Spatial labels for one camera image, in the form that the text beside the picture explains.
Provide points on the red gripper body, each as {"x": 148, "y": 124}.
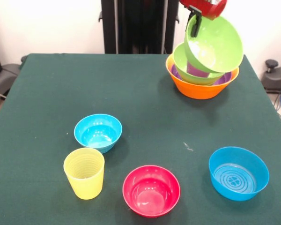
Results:
{"x": 208, "y": 8}

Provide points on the large orange bowl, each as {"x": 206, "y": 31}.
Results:
{"x": 199, "y": 92}

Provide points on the blue bowl with ribbed bottom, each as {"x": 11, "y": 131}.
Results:
{"x": 238, "y": 175}

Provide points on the dark green tablecloth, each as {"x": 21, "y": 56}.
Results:
{"x": 61, "y": 93}

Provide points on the yellow ribbed cup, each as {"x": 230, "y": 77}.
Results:
{"x": 84, "y": 182}

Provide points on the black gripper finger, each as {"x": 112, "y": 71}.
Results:
{"x": 196, "y": 25}
{"x": 188, "y": 22}

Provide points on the red bowl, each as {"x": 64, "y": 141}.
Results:
{"x": 151, "y": 195}

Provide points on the small light blue bowl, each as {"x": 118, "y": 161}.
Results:
{"x": 98, "y": 133}

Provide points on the grey chair base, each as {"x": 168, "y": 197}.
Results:
{"x": 7, "y": 72}

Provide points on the large green bowl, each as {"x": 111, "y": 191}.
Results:
{"x": 220, "y": 42}
{"x": 180, "y": 58}

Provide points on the purple bowl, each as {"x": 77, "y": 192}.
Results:
{"x": 223, "y": 78}

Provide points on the purple cup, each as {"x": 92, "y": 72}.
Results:
{"x": 196, "y": 71}

